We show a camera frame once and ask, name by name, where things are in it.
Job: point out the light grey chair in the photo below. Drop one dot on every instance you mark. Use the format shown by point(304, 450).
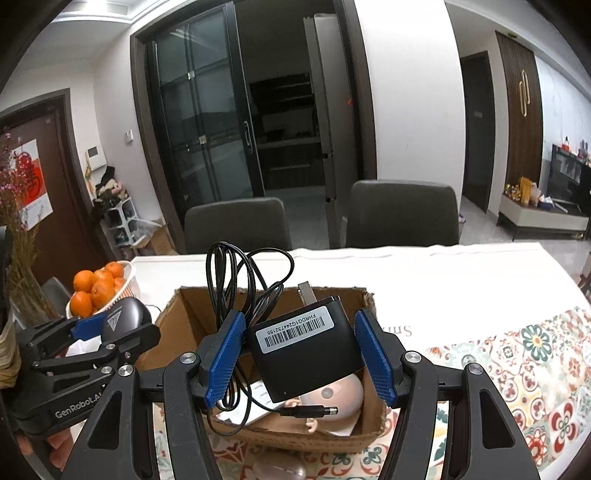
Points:
point(57, 293)

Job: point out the person's left hand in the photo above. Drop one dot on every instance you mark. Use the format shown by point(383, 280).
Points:
point(57, 450)

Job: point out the dried pink flower bouquet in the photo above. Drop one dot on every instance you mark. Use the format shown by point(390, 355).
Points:
point(23, 258)

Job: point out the slatted wooden wall panel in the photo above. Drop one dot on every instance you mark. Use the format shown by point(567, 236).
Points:
point(508, 138)

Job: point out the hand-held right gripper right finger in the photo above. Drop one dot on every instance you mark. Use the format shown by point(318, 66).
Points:
point(376, 360)

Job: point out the black rounded device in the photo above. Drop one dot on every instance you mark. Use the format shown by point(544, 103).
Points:
point(131, 314)

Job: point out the flat brown carton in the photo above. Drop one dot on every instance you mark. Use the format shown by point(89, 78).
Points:
point(159, 240)

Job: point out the white television cabinet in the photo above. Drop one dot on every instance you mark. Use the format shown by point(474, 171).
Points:
point(540, 221)

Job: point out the white fruit basket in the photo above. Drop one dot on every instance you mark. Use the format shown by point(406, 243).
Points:
point(131, 281)

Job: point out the dark interior door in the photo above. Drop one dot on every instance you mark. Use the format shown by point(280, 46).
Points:
point(478, 134)

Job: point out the pile of plush toys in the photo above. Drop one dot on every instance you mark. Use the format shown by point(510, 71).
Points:
point(110, 184)

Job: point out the black television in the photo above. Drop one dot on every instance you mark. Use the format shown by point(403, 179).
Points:
point(568, 175)

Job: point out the sliding glass door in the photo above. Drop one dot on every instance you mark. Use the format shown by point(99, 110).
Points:
point(207, 115)

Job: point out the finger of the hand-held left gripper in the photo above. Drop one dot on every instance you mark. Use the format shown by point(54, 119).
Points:
point(87, 325)
point(134, 339)

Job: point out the pile of oranges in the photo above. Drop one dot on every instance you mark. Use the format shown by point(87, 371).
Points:
point(101, 293)

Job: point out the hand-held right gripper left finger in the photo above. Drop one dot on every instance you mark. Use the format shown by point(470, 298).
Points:
point(224, 364)

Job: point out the red and white wall poster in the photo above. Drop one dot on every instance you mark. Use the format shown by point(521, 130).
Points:
point(32, 194)

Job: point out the dark grey dining chair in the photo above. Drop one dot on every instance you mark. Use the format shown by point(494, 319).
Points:
point(235, 226)
point(401, 212)

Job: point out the white shoe rack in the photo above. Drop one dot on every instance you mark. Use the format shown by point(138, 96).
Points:
point(121, 221)

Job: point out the white intercom panel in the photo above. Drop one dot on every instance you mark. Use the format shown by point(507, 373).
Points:
point(95, 158)

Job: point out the white square adapter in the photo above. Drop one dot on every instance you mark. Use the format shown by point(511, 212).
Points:
point(263, 392)

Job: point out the pink round device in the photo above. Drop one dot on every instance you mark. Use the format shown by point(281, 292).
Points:
point(344, 392)

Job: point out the brown cardboard box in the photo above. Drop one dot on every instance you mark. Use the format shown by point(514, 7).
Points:
point(184, 323)

